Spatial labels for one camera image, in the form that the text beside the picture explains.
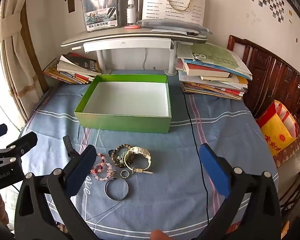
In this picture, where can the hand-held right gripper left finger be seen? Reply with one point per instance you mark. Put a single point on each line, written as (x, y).
(81, 172)

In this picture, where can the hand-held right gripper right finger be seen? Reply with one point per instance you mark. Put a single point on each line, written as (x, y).
(213, 170)

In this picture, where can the cream white wristwatch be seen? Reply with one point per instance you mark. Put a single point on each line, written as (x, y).
(138, 152)

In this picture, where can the green cardboard box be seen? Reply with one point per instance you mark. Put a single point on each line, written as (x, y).
(122, 123)

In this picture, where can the person's right hand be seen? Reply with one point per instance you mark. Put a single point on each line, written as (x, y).
(160, 235)

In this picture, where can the silver bangle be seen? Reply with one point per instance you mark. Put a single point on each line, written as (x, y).
(106, 192)

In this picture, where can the blue striped blanket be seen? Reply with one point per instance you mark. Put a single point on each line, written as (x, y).
(152, 200)

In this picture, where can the yellow red bag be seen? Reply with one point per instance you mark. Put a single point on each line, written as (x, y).
(275, 130)

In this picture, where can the beige curtain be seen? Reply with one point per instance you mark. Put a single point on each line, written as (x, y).
(12, 55)

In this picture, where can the stack of thin books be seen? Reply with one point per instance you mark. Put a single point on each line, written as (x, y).
(72, 72)

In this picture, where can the stack of large books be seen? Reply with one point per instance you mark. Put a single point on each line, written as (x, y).
(210, 77)

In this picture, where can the carved wooden bench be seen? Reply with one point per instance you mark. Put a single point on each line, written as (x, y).
(270, 80)

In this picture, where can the grey desk shelf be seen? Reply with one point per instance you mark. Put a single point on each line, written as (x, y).
(127, 36)

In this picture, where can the pile of grey envelopes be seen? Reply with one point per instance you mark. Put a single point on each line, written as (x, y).
(170, 27)

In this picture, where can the clear marker pen box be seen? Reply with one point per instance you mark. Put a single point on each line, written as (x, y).
(101, 12)

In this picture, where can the pink round disc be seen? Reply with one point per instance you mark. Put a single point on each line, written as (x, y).
(132, 26)

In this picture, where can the white paper bag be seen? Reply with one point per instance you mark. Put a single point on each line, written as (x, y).
(173, 7)

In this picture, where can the white spray bottle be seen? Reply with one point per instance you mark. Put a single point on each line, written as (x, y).
(130, 12)

